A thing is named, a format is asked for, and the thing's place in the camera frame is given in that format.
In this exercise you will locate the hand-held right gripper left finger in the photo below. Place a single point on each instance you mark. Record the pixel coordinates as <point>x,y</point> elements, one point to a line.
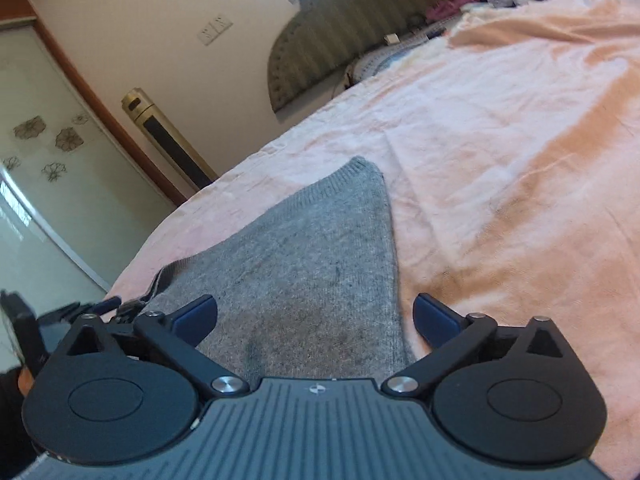
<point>196,319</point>

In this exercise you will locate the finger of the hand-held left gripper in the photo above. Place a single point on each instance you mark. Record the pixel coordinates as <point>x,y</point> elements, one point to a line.
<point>70,312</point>

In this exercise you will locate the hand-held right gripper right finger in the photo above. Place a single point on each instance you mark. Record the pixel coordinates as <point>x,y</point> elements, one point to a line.
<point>434,319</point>

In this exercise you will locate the grey and navy knit sweater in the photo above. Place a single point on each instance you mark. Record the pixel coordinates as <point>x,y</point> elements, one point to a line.
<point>310,270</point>

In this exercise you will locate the white flowered wardrobe door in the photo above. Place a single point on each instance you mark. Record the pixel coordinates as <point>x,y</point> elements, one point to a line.
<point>60,185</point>

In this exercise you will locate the pink blanket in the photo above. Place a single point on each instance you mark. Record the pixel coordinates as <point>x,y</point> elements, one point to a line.
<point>500,160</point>

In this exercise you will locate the gold tower fan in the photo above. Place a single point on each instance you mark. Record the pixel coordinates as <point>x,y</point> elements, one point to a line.
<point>165,135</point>

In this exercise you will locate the patterned pillow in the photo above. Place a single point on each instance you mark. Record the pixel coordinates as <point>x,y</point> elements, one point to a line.
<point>375,65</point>

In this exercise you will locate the pink cloth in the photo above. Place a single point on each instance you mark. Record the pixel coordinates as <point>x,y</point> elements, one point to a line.
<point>450,7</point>

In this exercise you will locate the olive padded headboard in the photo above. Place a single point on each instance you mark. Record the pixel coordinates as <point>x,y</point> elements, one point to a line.
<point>350,15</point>

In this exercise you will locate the wooden door frame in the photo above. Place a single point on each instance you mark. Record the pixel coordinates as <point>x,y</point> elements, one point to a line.
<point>100,105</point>

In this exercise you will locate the white wall switch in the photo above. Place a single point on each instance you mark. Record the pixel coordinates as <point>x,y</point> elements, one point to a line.
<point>215,30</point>

